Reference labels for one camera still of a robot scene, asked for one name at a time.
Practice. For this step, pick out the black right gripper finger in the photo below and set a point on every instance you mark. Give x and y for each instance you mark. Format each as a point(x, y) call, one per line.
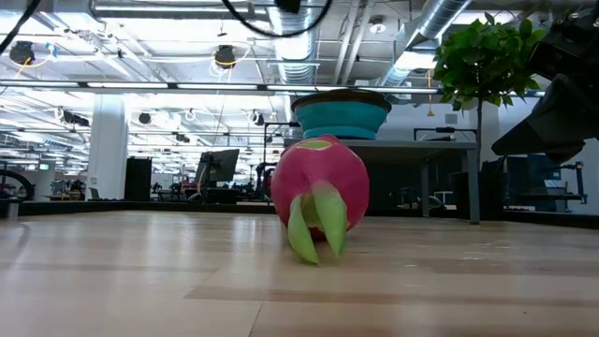
point(557, 121)

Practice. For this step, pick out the blue collapsible colander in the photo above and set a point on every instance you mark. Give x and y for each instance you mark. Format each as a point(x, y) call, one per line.
point(341, 119)

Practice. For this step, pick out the pink dragon fruit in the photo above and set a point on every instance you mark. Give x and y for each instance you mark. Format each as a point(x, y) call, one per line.
point(320, 178)

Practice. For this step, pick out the black background robot arm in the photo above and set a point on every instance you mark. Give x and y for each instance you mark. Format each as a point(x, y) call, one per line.
point(263, 180)

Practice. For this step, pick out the dark computer monitor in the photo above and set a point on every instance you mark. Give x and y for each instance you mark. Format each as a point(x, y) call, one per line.
point(538, 168)

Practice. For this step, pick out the green plant in black pot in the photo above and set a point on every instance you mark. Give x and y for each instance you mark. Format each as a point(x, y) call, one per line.
point(482, 61)

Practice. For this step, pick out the grey perforated metal shelf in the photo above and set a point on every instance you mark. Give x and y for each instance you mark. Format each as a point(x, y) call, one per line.
point(421, 150)

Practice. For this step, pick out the black desk monitor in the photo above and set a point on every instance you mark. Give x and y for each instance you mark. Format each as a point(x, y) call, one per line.
point(220, 166)

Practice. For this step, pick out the long horizontal light bar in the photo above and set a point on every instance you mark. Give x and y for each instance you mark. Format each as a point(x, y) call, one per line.
point(187, 86)

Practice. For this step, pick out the black cabinet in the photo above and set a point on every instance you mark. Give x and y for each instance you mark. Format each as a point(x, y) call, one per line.
point(138, 178)

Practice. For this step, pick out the white building column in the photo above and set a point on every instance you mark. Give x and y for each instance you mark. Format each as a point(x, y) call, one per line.
point(107, 150)

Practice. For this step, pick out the black round wheel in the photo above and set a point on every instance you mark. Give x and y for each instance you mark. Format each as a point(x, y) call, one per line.
point(21, 175)

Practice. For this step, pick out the silver ventilation duct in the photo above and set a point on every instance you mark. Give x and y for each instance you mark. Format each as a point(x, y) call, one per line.
point(421, 33)
point(295, 56)

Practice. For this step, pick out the black overhead camera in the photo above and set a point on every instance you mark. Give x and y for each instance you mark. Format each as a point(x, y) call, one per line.
point(225, 56)

